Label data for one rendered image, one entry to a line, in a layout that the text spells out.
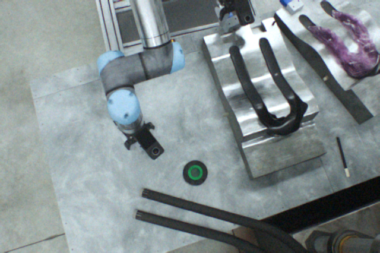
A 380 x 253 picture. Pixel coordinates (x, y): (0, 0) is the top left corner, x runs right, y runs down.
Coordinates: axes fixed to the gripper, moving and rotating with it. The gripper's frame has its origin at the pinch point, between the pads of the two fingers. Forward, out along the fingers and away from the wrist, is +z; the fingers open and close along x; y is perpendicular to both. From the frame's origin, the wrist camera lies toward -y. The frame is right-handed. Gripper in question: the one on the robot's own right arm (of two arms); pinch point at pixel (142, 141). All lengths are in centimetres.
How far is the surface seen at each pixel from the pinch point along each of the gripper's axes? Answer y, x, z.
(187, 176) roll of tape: -17.9, -3.7, 1.1
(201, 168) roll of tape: -19.1, -8.9, 1.1
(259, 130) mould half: -22.8, -28.6, -8.5
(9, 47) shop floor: 116, 19, 85
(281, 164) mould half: -35.3, -28.7, -1.5
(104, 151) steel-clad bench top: 6.9, 11.4, 4.6
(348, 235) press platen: -60, -23, -20
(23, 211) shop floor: 32, 67, 85
